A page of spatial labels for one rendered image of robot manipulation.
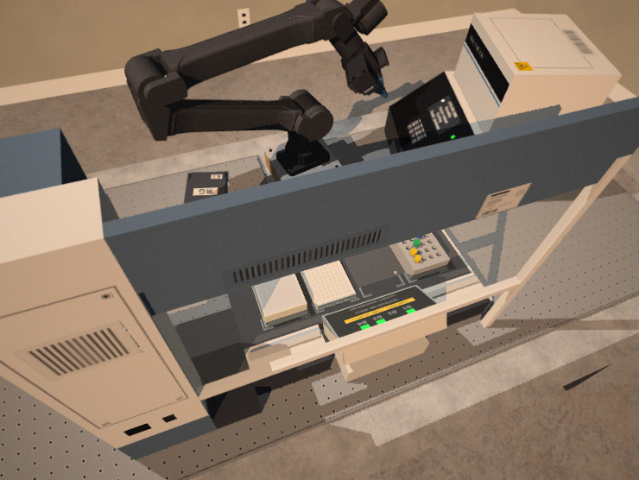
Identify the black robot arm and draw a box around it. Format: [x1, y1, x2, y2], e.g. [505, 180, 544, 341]
[124, 0, 388, 176]

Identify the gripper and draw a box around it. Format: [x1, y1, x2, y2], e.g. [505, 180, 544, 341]
[342, 41, 389, 98]

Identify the beige benchtop instrument with black keypad panel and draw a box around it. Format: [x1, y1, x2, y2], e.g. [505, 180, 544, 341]
[384, 13, 622, 155]

